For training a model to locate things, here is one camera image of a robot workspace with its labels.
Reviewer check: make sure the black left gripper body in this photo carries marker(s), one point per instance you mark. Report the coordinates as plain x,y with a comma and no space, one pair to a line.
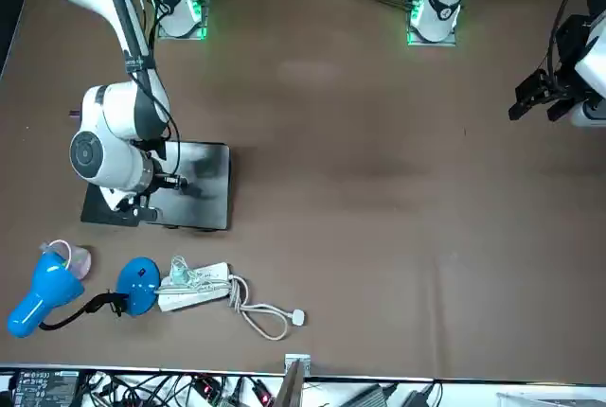
570,47

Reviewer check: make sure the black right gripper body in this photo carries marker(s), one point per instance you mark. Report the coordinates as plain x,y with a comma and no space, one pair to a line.
168,182

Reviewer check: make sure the grey Apple laptop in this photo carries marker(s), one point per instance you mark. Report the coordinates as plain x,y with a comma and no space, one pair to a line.
208,210

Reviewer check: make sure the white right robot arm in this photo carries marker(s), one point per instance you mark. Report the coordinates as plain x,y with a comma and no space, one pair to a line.
113,161

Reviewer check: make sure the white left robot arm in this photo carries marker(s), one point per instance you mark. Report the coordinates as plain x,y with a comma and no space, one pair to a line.
440,0

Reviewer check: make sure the pink pen cup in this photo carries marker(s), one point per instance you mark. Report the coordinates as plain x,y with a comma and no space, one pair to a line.
83,260

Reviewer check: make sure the white power strip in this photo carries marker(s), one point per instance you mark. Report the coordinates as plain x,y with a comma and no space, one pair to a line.
199,298

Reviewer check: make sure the black labelled power supply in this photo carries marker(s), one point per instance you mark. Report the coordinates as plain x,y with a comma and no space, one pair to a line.
42,388

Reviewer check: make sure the grey power adapter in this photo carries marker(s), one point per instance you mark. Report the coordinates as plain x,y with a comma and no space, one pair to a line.
369,397

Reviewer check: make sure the black power adapter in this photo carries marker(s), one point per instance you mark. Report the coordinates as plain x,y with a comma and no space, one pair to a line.
419,400

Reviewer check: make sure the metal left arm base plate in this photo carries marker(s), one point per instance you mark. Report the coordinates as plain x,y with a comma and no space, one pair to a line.
447,42

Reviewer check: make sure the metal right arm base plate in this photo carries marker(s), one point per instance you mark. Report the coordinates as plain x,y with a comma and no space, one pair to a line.
206,0

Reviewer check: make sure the aluminium frame post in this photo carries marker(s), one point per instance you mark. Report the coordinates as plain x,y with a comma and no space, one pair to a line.
294,388

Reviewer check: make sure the white aluminium rail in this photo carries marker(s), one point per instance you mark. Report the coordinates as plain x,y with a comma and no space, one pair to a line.
549,400

